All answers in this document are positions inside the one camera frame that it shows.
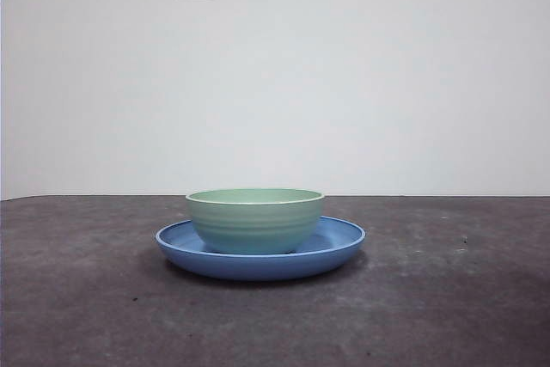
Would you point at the blue round plate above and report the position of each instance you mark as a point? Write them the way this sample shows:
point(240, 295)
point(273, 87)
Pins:
point(258, 266)

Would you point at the green ribbed bowl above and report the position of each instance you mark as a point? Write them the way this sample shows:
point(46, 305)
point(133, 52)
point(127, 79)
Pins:
point(253, 225)

